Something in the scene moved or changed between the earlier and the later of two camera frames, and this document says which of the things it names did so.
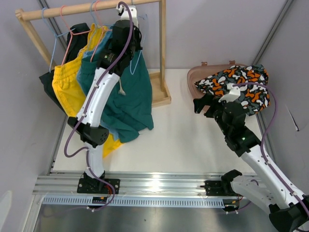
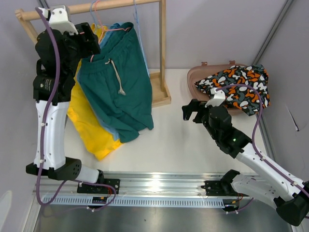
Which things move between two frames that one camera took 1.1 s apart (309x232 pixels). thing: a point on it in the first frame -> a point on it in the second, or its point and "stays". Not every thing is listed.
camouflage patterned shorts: [253, 80] stays
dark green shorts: [129, 113] stays
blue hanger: [132, 73] -> [136, 19]
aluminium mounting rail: [131, 183] stays
